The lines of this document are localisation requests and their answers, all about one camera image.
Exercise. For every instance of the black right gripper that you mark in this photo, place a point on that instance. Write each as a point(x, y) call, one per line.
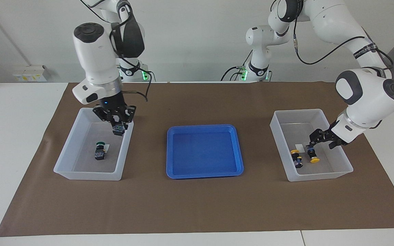
point(113, 104)

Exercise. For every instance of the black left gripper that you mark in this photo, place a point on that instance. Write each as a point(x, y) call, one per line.
point(330, 136)

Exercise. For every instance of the green push button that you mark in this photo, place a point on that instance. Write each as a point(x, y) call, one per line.
point(118, 130)
point(100, 152)

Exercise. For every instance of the yellow push button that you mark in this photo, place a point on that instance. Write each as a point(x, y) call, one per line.
point(297, 159)
point(312, 155)

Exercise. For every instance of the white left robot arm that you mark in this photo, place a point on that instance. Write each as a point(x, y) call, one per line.
point(368, 95)

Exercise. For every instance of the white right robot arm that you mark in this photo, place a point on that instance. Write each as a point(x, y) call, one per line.
point(96, 58)

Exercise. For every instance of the translucent white plastic box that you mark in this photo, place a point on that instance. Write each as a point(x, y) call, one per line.
point(330, 167)
point(84, 164)

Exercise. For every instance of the blue plastic tray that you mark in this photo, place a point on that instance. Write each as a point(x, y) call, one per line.
point(204, 153)

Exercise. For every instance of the brown table mat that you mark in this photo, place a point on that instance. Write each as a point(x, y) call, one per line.
point(197, 205)

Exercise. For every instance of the white wall socket box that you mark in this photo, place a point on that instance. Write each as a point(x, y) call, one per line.
point(29, 73)

